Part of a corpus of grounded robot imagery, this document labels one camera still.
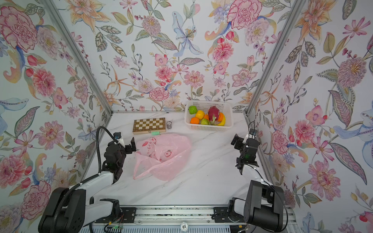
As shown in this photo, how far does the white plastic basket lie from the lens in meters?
1.06

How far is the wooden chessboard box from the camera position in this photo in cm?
109

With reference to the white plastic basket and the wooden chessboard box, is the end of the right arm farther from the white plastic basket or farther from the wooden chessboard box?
the wooden chessboard box

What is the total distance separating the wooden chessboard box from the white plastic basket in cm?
19
